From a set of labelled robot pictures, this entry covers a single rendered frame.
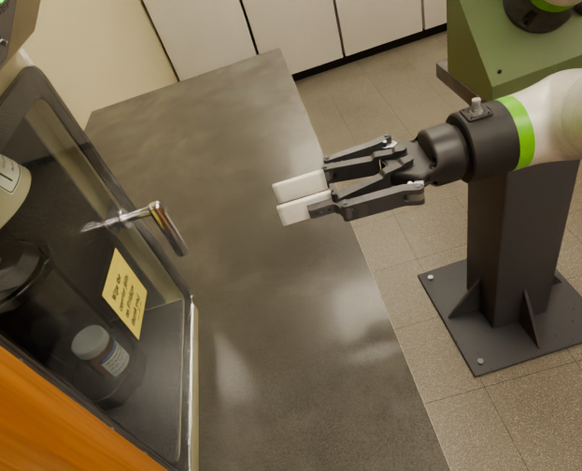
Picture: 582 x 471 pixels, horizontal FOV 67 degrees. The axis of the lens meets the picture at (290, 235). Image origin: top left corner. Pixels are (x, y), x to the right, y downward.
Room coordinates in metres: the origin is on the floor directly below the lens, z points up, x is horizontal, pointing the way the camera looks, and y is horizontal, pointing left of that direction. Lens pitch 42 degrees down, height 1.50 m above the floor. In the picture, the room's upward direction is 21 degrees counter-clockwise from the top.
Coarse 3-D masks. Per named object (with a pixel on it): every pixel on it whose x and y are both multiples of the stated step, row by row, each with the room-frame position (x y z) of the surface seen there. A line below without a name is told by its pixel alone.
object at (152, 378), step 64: (0, 128) 0.38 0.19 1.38; (64, 128) 0.48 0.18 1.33; (0, 192) 0.33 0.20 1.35; (64, 192) 0.40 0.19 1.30; (0, 256) 0.28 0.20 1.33; (64, 256) 0.33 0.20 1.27; (128, 256) 0.42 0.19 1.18; (0, 320) 0.23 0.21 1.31; (64, 320) 0.27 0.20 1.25; (192, 320) 0.46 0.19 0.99; (128, 384) 0.27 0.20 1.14
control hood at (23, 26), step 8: (24, 0) 0.45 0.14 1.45; (32, 0) 0.48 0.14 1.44; (40, 0) 0.51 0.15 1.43; (16, 8) 0.42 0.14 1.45; (24, 8) 0.45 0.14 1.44; (32, 8) 0.48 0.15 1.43; (16, 16) 0.43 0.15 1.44; (24, 16) 0.46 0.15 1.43; (32, 16) 0.49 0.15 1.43; (16, 24) 0.43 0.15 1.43; (24, 24) 0.46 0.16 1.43; (32, 24) 0.50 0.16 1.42; (16, 32) 0.44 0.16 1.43; (24, 32) 0.47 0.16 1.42; (32, 32) 0.50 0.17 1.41; (16, 40) 0.44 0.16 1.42; (24, 40) 0.48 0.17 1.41; (8, 48) 0.42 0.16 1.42; (16, 48) 0.45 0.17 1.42; (8, 56) 0.43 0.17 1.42
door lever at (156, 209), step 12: (156, 204) 0.46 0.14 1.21; (120, 216) 0.46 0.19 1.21; (132, 216) 0.46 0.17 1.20; (144, 216) 0.46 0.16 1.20; (156, 216) 0.45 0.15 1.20; (168, 216) 0.46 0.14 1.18; (168, 228) 0.45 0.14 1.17; (168, 240) 0.45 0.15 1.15; (180, 240) 0.46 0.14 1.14; (180, 252) 0.45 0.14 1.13
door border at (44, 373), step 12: (0, 336) 0.22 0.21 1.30; (12, 348) 0.22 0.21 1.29; (24, 360) 0.22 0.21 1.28; (36, 372) 0.22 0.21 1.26; (48, 372) 0.22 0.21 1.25; (60, 384) 0.22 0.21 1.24; (72, 396) 0.22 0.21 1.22; (96, 408) 0.22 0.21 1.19; (108, 420) 0.22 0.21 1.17; (120, 432) 0.22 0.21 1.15; (156, 456) 0.22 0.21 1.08; (168, 468) 0.22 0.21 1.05
